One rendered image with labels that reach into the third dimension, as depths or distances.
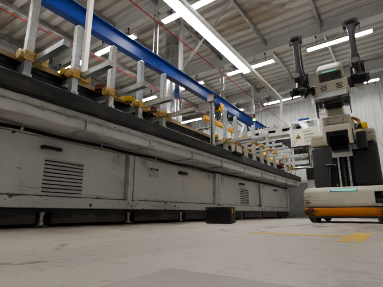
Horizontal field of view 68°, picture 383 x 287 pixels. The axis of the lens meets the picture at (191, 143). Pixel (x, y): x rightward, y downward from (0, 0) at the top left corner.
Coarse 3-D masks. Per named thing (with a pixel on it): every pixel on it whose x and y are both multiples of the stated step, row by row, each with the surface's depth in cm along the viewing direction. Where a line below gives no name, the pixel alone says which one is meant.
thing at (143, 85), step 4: (136, 84) 169; (140, 84) 166; (144, 84) 165; (124, 88) 174; (128, 88) 172; (132, 88) 170; (136, 88) 168; (140, 88) 168; (144, 88) 168; (116, 92) 178; (120, 92) 176; (124, 92) 174; (128, 92) 174; (132, 92) 174; (104, 96) 185; (120, 96) 180; (96, 100) 189; (100, 100) 186; (104, 100) 186
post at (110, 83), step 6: (114, 48) 183; (114, 54) 183; (114, 60) 182; (114, 66) 181; (108, 72) 180; (114, 72) 181; (108, 78) 179; (114, 78) 180; (108, 84) 178; (114, 84) 179; (108, 96) 175; (108, 102) 174
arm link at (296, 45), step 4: (300, 36) 252; (288, 40) 257; (300, 40) 251; (292, 44) 254; (296, 44) 251; (296, 48) 251; (296, 52) 250; (296, 56) 249; (296, 60) 248; (300, 60) 250; (296, 64) 248; (300, 64) 248; (296, 68) 247; (300, 68) 245; (296, 72) 246; (300, 72) 244
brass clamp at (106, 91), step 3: (105, 87) 174; (102, 90) 175; (105, 90) 173; (108, 90) 173; (111, 90) 176; (114, 90) 178; (102, 93) 175; (105, 93) 173; (108, 93) 174; (111, 93) 175; (114, 93) 177; (105, 96) 177; (114, 96) 177; (117, 96) 179; (123, 96) 183; (114, 99) 181; (117, 99) 181; (120, 99) 181; (123, 99) 183
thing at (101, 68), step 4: (108, 60) 146; (100, 64) 150; (104, 64) 148; (108, 64) 146; (112, 64) 147; (92, 68) 153; (96, 68) 151; (100, 68) 149; (104, 68) 149; (108, 68) 149; (84, 72) 157; (88, 72) 155; (92, 72) 153; (96, 72) 153; (100, 72) 153; (84, 76) 157; (88, 76) 157; (64, 80) 168; (68, 80) 166; (64, 84) 167
